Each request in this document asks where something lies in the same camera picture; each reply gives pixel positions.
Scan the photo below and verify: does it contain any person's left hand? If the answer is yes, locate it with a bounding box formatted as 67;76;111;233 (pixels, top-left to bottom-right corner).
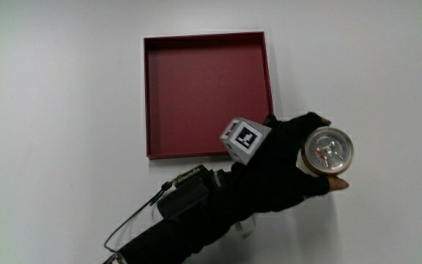
219;111;350;216

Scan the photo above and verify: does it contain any red bull can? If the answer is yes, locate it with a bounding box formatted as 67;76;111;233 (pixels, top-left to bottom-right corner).
296;125;355;177

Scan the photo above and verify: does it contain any white desk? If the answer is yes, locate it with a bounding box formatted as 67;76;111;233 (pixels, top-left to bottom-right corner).
0;0;422;264

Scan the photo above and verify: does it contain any black wrist sensor box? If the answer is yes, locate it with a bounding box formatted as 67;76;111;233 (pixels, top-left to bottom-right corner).
156;164;227;221

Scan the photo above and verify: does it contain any dark red square tray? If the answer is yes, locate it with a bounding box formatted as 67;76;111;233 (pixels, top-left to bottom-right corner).
143;31;275;161

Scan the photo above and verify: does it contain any thin black cable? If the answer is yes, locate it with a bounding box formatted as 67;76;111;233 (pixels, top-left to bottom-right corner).
102;180;177;264

